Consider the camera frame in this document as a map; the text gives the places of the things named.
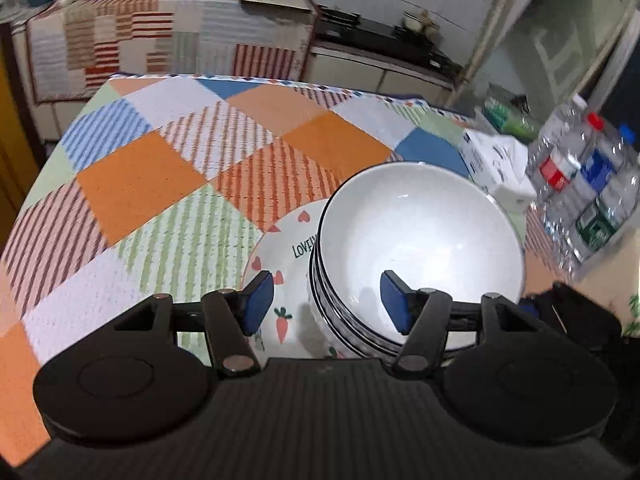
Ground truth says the patchwork cabinet cloth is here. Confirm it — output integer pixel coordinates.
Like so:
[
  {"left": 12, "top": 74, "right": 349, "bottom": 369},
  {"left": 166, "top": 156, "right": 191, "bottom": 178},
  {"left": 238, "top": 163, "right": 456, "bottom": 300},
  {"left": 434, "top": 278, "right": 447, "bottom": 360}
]
[{"left": 25, "top": 0, "right": 321, "bottom": 105}]

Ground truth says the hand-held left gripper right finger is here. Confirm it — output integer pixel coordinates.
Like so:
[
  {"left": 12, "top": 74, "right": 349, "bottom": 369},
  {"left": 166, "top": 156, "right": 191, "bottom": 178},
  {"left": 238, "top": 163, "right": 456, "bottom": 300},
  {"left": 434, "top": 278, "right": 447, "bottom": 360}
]
[{"left": 380, "top": 270, "right": 548, "bottom": 377}]

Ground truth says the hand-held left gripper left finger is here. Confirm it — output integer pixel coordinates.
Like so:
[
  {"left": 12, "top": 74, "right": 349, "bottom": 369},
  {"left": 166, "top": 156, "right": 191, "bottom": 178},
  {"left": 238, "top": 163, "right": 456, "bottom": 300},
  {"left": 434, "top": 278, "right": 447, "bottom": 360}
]
[{"left": 114, "top": 270, "right": 275, "bottom": 378}]

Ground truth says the black gas stove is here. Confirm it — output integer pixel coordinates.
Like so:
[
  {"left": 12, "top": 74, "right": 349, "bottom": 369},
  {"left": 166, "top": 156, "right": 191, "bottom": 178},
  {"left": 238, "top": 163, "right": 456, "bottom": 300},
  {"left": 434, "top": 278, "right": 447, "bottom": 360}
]
[{"left": 312, "top": 4, "right": 463, "bottom": 80}]

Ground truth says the white tissue pack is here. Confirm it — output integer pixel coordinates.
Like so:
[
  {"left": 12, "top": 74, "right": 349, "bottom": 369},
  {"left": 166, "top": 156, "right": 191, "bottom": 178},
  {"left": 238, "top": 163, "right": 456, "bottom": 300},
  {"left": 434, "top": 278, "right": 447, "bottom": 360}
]
[{"left": 462, "top": 127, "right": 538, "bottom": 211}]

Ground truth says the white bunny carrot plate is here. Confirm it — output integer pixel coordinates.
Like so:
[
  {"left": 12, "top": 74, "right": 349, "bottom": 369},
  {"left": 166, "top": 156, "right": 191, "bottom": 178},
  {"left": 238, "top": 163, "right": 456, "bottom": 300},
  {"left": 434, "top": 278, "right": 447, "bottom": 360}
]
[{"left": 240, "top": 199, "right": 351, "bottom": 361}]

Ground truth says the green label water bottle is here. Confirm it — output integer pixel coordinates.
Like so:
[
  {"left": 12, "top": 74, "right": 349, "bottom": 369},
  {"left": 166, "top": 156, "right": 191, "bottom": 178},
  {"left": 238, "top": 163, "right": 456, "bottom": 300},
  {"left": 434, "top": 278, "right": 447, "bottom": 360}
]
[{"left": 557, "top": 160, "right": 640, "bottom": 273}]

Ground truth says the blue label water bottle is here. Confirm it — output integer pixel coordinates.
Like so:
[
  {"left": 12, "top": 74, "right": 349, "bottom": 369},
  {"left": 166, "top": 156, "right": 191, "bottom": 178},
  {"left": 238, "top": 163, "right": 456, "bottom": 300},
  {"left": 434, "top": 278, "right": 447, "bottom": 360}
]
[{"left": 545, "top": 125, "right": 640, "bottom": 233}]

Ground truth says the clear water bottle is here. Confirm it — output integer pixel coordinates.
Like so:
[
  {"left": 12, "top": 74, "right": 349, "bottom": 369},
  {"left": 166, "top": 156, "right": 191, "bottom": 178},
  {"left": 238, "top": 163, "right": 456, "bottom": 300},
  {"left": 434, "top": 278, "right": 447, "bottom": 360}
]
[{"left": 537, "top": 94, "right": 591, "bottom": 161}]

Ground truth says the white ribbed bowl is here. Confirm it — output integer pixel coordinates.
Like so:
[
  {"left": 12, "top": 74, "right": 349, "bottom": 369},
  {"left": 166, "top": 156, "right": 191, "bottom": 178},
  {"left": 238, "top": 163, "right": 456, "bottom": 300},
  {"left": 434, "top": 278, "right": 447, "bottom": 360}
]
[
  {"left": 316, "top": 161, "right": 526, "bottom": 352},
  {"left": 306, "top": 240, "right": 401, "bottom": 361}
]

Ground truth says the white kitchen cabinet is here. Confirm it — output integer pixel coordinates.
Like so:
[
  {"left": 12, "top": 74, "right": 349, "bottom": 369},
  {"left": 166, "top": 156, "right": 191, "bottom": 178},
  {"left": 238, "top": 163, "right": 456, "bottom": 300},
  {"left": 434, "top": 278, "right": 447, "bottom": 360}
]
[{"left": 302, "top": 44, "right": 458, "bottom": 109}]

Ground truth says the dark cutting board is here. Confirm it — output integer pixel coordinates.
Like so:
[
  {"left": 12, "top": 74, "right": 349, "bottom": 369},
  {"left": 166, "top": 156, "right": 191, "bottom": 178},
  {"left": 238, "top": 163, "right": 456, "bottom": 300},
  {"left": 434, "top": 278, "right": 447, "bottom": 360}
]
[{"left": 240, "top": 0, "right": 315, "bottom": 12}]

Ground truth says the green packet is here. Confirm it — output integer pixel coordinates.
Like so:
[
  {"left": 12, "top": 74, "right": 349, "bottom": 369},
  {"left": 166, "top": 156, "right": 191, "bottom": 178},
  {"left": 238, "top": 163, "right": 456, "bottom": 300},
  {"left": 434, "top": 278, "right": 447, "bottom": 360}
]
[{"left": 480, "top": 96, "right": 543, "bottom": 142}]

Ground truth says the patchwork tablecloth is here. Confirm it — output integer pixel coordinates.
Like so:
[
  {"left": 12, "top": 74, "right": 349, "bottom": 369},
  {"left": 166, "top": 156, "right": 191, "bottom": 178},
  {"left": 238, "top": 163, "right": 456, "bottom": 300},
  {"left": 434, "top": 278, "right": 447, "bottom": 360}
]
[{"left": 0, "top": 72, "right": 571, "bottom": 466}]

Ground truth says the small pot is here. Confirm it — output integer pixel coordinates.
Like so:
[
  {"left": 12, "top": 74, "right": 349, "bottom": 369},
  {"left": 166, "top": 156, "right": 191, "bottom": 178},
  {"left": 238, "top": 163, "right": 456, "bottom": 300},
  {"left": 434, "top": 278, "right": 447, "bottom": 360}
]
[{"left": 402, "top": 9, "right": 441, "bottom": 37}]

